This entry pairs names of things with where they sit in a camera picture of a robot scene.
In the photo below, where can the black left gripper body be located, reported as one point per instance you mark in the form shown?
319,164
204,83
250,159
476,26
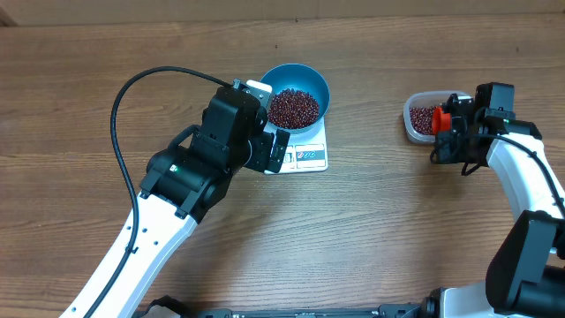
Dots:
260,147

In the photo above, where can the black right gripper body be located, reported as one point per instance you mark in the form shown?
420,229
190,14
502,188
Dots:
456,149

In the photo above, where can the red measuring scoop blue handle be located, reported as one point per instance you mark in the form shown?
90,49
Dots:
441,121

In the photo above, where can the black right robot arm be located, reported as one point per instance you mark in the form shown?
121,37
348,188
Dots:
482,131

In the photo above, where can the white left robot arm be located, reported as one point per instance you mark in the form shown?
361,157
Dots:
183,181

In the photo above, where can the white digital kitchen scale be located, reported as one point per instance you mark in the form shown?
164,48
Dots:
307,150

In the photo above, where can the red beans in bowl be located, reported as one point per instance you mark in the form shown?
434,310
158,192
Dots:
293,109

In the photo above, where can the teal blue bowl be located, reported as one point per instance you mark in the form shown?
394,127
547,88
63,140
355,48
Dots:
299,77

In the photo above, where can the clear plastic container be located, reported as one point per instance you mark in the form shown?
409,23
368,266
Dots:
421,100

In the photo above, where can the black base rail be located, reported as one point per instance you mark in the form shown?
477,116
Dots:
169,307

